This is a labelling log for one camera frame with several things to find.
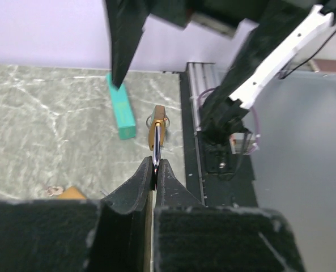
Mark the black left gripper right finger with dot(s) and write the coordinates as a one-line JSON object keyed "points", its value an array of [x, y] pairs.
{"points": [[179, 228]]}

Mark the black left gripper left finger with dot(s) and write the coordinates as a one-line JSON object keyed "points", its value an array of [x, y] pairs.
{"points": [[128, 218]]}

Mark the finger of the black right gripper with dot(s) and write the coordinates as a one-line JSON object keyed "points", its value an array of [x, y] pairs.
{"points": [[126, 20]]}

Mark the small brass padlock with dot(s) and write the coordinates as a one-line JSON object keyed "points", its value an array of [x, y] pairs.
{"points": [[157, 122]]}

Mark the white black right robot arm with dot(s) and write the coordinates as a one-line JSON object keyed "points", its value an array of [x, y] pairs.
{"points": [[283, 28]]}

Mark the teal rectangular box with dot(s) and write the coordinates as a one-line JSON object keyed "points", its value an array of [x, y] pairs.
{"points": [[123, 113]]}

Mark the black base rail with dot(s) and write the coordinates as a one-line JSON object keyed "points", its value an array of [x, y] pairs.
{"points": [[214, 175]]}

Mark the aluminium table frame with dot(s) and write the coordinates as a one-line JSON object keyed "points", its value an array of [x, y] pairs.
{"points": [[202, 77]]}

